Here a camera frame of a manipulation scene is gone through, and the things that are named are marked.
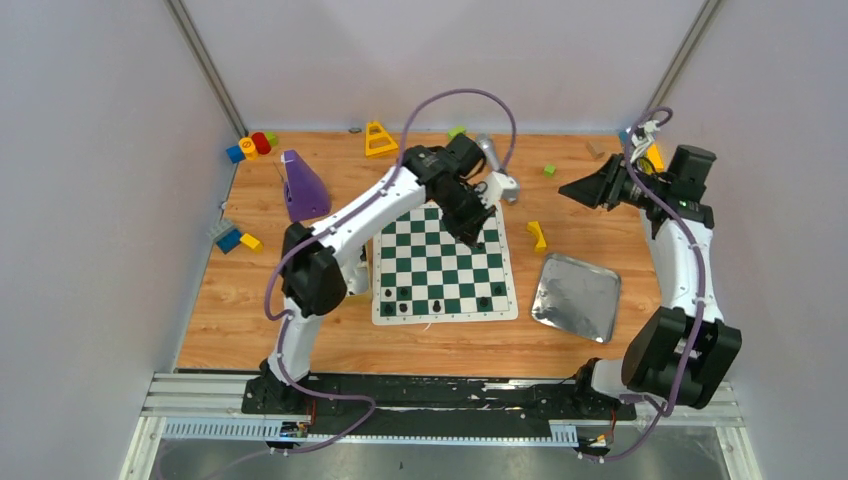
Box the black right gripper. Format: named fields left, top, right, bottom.
left=558, top=153, right=668, bottom=211

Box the green white chess board mat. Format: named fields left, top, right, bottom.
left=371, top=203, right=519, bottom=326

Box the silver tin lid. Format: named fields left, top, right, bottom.
left=530, top=253, right=622, bottom=344

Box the gold tin box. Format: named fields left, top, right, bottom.
left=341, top=245, right=371, bottom=297

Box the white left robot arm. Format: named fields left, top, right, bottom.
left=253, top=134, right=517, bottom=413

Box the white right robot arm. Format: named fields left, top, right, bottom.
left=558, top=145, right=742, bottom=418

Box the brown wooden block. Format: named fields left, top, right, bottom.
left=585, top=141, right=606, bottom=160

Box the yellow red blue brick stack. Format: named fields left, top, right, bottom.
left=618, top=129, right=665, bottom=172

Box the grey microphone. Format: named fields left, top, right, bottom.
left=475, top=134, right=510, bottom=176

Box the green block far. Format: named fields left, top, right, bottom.
left=447, top=125, right=466, bottom=140

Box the yellow arch block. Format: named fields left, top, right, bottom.
left=526, top=221, right=548, bottom=253

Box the yellow triangle block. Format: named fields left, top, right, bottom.
left=364, top=121, right=399, bottom=159

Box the purple metronome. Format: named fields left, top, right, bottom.
left=281, top=149, right=332, bottom=222

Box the red cylinder block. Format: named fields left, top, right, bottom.
left=251, top=132, right=272, bottom=155

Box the yellow cube near left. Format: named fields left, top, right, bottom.
left=239, top=233, right=264, bottom=253

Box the yellow cylinder block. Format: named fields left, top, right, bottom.
left=238, top=137, right=260, bottom=160

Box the blue cube block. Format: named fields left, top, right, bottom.
left=225, top=145, right=246, bottom=164

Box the blue brick near left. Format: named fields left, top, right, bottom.
left=214, top=228, right=242, bottom=254

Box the grey brick near left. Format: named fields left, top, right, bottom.
left=208, top=218, right=235, bottom=242

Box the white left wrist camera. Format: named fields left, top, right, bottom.
left=475, top=171, right=520, bottom=207

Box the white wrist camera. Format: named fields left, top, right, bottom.
left=629, top=120, right=660, bottom=163
left=475, top=171, right=520, bottom=207

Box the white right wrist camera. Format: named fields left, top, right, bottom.
left=629, top=120, right=660, bottom=163

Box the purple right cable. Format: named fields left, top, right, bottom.
left=576, top=106, right=707, bottom=464

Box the purple cable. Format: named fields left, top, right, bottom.
left=263, top=88, right=518, bottom=465
left=576, top=106, right=707, bottom=464

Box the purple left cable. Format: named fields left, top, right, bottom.
left=263, top=88, right=518, bottom=465

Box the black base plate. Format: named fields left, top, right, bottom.
left=241, top=372, right=636, bottom=438

